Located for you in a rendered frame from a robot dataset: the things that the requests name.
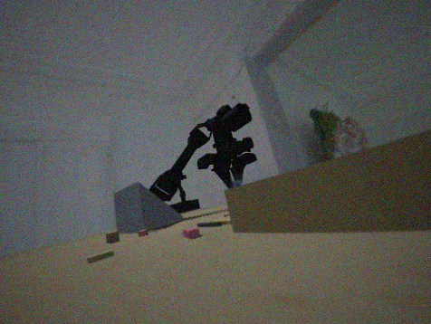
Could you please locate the cream strip with orange dots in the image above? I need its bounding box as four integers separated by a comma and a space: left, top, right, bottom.
210, 215, 232, 224

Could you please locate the small pink block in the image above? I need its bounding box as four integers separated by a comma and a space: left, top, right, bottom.
183, 227, 200, 239
138, 229, 148, 237

